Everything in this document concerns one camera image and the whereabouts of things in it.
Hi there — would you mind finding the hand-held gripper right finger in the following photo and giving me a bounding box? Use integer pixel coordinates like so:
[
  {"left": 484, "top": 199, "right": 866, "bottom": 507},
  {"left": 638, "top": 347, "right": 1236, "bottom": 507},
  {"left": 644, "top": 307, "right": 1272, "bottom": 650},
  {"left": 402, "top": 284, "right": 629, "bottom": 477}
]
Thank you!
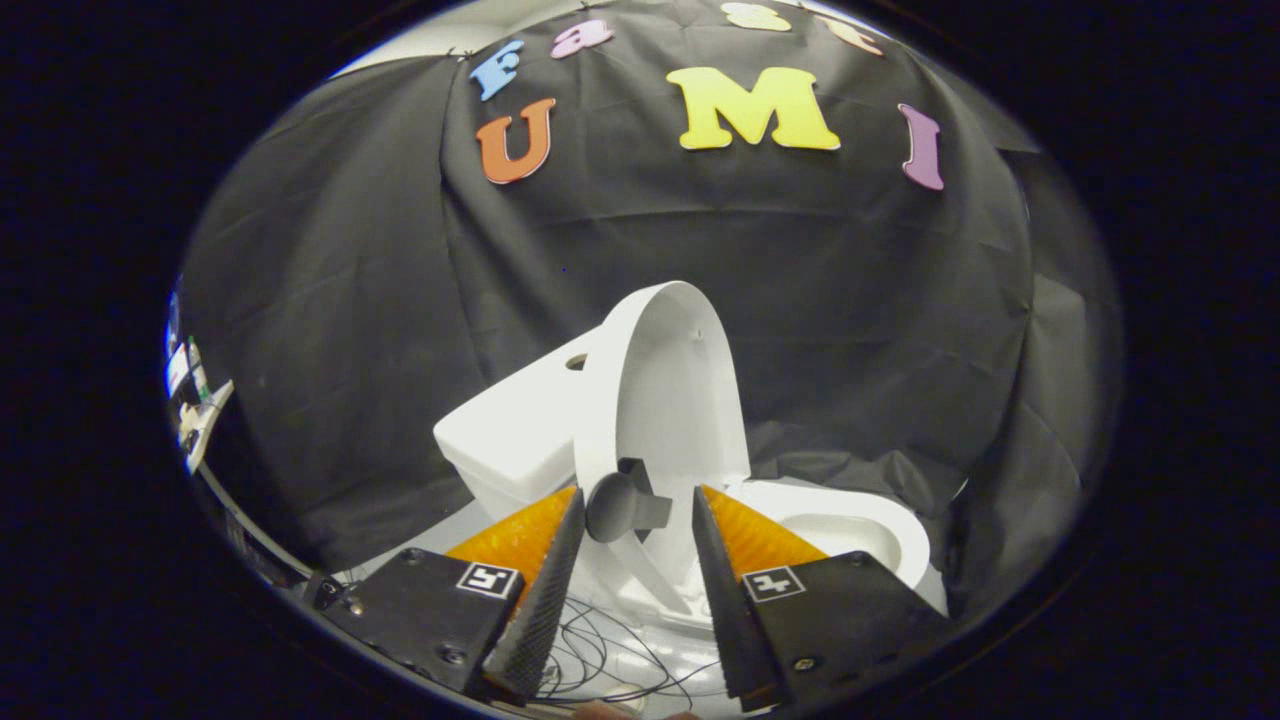
[{"left": 692, "top": 485, "right": 951, "bottom": 713}]

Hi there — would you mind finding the white toilet lid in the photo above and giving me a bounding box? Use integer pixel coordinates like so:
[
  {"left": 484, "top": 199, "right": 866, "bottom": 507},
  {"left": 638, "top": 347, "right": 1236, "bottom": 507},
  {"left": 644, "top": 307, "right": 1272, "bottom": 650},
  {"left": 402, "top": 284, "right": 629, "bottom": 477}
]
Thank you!
[{"left": 572, "top": 281, "right": 752, "bottom": 601}]

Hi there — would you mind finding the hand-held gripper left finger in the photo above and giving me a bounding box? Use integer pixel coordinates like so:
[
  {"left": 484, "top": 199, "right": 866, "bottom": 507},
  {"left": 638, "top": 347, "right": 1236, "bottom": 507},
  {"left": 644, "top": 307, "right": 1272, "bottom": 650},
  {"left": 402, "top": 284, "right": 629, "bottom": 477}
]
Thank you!
[{"left": 315, "top": 486, "right": 587, "bottom": 706}]

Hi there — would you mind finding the thin black cable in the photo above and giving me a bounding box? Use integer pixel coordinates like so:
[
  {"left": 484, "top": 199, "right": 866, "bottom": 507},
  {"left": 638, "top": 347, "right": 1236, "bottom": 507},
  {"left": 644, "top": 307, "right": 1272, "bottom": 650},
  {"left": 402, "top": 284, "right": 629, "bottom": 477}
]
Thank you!
[{"left": 535, "top": 598, "right": 723, "bottom": 706}]

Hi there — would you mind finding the black backdrop cloth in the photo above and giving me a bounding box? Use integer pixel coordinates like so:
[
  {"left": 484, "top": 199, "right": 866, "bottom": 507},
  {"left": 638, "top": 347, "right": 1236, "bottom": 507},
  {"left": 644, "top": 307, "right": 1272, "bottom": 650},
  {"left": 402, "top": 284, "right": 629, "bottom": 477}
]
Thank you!
[{"left": 180, "top": 0, "right": 1126, "bottom": 621}]

